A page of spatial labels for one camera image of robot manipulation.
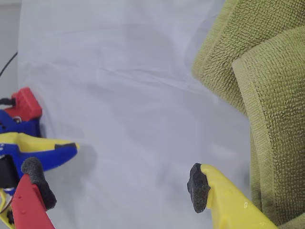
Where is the black table clamp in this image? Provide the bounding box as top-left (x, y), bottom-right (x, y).
top-left (0, 97), bottom-right (17, 107)

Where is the white table cover sheet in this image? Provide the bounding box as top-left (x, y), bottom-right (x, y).
top-left (16, 0), bottom-right (253, 229)

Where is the green towel with pink border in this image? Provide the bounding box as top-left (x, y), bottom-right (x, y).
top-left (191, 0), bottom-right (305, 229)

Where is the black cable of blue arm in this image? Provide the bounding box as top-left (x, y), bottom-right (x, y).
top-left (0, 51), bottom-right (19, 76)

